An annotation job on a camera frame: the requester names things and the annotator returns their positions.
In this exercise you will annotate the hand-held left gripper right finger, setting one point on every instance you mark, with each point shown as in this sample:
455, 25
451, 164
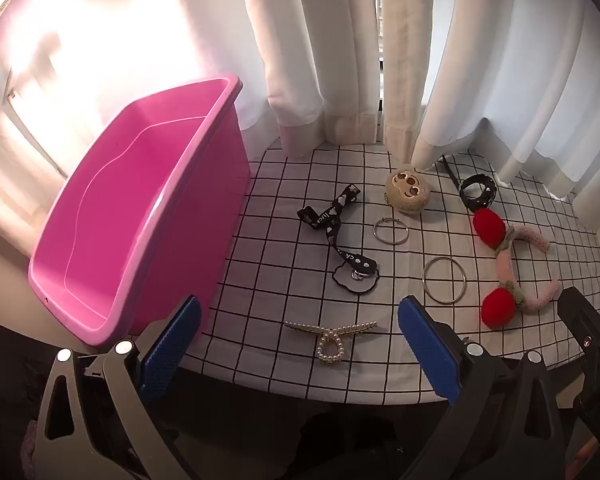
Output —
430, 355

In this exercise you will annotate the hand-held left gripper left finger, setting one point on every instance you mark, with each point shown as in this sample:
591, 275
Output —
172, 350

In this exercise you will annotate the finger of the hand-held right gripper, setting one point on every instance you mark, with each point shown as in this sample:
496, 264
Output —
587, 325

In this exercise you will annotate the small silver bangle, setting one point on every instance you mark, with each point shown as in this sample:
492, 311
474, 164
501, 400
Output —
391, 244

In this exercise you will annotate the pink plastic bin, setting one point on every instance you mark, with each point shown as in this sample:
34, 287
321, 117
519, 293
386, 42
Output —
130, 210

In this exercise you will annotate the large silver bangle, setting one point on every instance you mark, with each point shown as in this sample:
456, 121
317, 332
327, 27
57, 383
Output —
465, 280

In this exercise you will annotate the pearl hair clip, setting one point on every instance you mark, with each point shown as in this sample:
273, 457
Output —
330, 332

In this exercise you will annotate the pink crochet headband red pompoms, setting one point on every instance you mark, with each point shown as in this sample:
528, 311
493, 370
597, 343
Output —
487, 227

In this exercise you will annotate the white black checkered tablecloth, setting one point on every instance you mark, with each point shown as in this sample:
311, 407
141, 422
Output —
280, 260

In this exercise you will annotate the white curtain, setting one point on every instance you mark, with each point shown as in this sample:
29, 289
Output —
290, 60
505, 60

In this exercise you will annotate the beige curtain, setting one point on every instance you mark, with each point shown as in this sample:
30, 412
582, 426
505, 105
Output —
405, 60

